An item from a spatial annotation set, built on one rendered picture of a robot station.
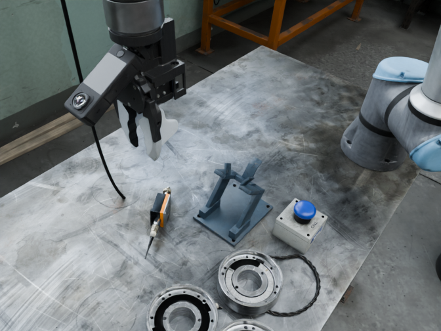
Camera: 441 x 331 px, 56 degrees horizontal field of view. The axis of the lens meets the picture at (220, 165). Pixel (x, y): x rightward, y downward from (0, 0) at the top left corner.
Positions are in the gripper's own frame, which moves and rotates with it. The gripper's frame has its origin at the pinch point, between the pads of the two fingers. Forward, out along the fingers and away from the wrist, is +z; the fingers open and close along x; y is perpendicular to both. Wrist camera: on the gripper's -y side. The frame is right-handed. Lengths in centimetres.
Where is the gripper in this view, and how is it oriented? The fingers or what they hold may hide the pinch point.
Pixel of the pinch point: (141, 149)
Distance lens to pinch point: 68.1
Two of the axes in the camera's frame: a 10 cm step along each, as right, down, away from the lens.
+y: 6.8, -4.9, 5.4
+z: -0.1, 7.3, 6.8
